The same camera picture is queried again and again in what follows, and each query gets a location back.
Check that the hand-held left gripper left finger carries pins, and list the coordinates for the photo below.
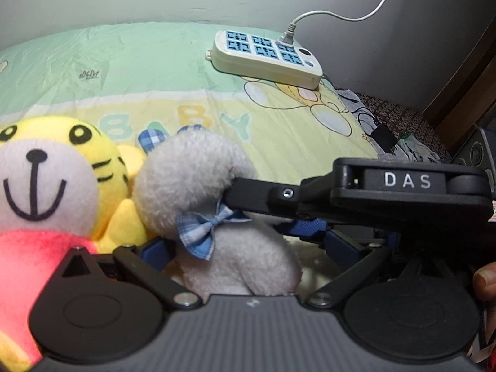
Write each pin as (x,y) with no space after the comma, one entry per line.
(155,254)

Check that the person's right hand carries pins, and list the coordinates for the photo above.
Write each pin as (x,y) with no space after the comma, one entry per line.
(486,283)

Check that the brown floral cloth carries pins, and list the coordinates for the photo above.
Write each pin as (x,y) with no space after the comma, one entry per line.
(407,120)

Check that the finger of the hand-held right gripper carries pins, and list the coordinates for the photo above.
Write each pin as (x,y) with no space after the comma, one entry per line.
(271,197)
(304,228)

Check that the white power strip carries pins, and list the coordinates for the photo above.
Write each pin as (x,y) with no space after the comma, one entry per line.
(263,62)

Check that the white plush rabbit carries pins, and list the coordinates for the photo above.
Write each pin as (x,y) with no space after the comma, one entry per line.
(186,186)

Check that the yellow plush tiger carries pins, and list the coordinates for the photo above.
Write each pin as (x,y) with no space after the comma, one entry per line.
(38,186)

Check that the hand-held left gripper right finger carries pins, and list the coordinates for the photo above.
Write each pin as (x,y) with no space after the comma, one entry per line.
(341,248)

